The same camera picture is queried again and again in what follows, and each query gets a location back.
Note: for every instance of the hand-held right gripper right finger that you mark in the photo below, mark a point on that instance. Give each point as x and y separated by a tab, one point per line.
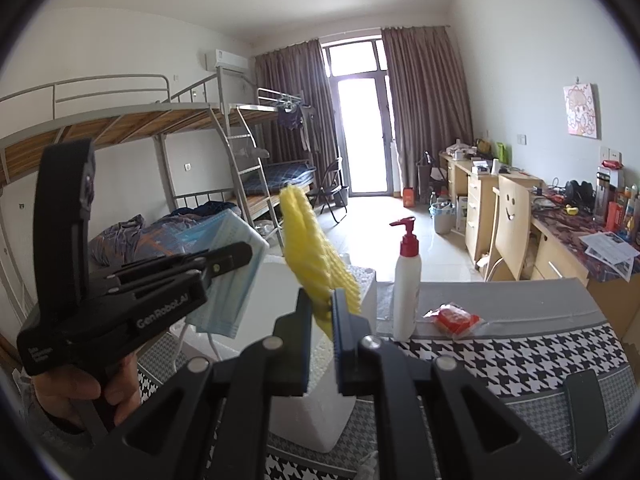
340	350

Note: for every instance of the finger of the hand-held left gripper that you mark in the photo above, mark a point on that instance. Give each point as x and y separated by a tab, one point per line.
170	285
225	257

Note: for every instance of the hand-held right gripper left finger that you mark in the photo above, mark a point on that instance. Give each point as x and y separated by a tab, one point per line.
304	350

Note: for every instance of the blue face mask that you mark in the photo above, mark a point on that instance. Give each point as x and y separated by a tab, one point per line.
235	300

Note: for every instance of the white foam box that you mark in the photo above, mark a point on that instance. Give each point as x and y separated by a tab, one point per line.
300	425

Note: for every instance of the person's left forearm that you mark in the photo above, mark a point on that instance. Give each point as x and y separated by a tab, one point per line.
60	440

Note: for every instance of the person's left hand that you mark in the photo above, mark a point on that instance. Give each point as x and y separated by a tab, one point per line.
60	395

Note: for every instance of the blue plaid quilt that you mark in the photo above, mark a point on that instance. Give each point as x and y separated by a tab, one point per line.
165	240

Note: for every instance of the grey purple bedsheet bundle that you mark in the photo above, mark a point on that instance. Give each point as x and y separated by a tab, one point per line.
117	240

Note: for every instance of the white pump bottle red cap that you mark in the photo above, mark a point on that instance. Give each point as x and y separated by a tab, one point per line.
406	295

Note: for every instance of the dark blue bedding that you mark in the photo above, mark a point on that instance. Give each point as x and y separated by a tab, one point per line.
287	175

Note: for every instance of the red packet in clear wrap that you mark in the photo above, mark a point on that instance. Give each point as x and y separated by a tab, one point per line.
452	321

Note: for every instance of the black folding chair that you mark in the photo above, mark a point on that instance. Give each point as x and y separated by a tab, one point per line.
327	185

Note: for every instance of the small metal bunk bed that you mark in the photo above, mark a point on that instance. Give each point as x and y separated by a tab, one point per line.
250	110

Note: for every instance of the dark hanging clothes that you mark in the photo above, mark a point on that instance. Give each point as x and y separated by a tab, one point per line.
292	120

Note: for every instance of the black white houndstooth blanket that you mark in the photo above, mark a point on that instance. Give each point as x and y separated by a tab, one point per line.
500	360

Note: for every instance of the grey trash bin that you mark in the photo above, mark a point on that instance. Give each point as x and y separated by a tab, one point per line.
442	220

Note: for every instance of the large metal bunk bed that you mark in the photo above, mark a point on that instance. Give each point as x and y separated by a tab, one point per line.
125	125

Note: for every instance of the orange container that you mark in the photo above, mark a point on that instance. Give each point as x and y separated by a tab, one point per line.
408	197

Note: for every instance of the glass balcony door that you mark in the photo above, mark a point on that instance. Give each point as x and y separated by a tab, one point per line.
360	125

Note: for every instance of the grey mattress pad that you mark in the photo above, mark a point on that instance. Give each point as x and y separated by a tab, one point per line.
525	305

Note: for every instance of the brown curtain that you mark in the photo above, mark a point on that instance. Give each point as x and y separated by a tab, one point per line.
290	75
425	100

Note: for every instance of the black folded trolley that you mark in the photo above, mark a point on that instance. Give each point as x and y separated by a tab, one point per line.
430	175

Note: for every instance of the white air conditioner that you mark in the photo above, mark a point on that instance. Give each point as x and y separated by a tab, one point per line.
227	60

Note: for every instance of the light wooden desk with drawers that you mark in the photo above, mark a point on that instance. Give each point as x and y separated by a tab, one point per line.
480	200

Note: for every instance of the wooden chair with smiley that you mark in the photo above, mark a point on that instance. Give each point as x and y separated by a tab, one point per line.
507	225

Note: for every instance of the wooden desk with patterned cover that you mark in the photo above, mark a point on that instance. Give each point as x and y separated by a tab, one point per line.
555	255

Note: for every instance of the black smartphone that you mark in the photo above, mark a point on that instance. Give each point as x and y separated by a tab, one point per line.
585	415

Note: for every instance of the green bag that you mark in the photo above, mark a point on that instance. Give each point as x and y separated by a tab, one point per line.
501	152

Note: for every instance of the black headphones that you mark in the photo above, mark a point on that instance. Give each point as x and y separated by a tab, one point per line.
577	192

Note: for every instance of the printed paper sheets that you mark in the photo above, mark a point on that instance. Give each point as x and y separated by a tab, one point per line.
610	252

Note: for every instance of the group of toiletry bottles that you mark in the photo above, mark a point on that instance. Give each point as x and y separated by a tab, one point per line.
617	210

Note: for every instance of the pink cartoon wall picture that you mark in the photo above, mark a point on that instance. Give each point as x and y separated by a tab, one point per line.
581	110

